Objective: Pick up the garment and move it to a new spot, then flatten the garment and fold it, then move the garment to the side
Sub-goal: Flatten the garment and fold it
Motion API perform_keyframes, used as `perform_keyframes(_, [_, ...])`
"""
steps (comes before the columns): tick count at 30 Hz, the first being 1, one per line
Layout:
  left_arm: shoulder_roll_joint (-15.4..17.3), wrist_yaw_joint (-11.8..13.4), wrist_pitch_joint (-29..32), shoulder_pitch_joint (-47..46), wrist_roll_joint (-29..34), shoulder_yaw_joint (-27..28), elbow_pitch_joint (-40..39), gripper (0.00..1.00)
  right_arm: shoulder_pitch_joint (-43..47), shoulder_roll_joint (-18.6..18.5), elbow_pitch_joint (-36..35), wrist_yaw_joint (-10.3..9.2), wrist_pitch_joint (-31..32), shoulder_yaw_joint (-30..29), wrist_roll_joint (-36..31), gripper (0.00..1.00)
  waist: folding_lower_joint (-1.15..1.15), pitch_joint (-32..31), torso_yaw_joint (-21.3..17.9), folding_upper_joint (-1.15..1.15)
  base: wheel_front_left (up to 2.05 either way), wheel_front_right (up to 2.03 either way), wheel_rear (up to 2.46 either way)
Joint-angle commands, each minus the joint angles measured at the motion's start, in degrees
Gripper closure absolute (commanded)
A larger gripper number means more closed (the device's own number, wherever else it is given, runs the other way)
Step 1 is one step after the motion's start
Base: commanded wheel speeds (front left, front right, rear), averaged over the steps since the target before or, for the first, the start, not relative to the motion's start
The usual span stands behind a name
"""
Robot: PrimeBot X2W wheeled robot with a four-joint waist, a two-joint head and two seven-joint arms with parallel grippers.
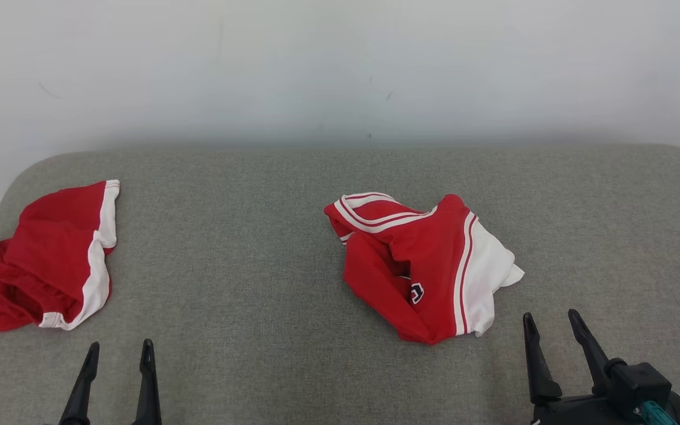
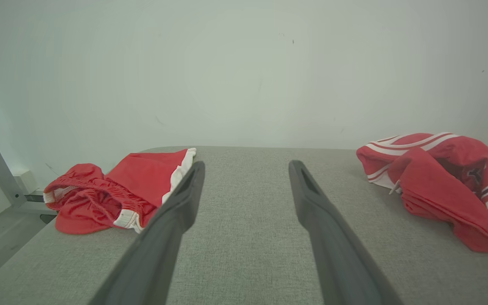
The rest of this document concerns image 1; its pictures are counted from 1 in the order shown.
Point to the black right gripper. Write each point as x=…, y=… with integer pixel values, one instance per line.
x=582, y=413

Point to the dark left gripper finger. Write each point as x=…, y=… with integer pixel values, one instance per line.
x=148, y=389
x=82, y=389

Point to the red shorts white side panels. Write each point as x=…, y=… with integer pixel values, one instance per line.
x=45, y=248

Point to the red jersey shirt white stripes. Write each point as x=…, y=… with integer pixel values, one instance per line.
x=399, y=248

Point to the grey fabric sofa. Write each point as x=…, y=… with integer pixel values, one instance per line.
x=245, y=248

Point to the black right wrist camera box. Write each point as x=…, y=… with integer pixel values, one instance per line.
x=638, y=381

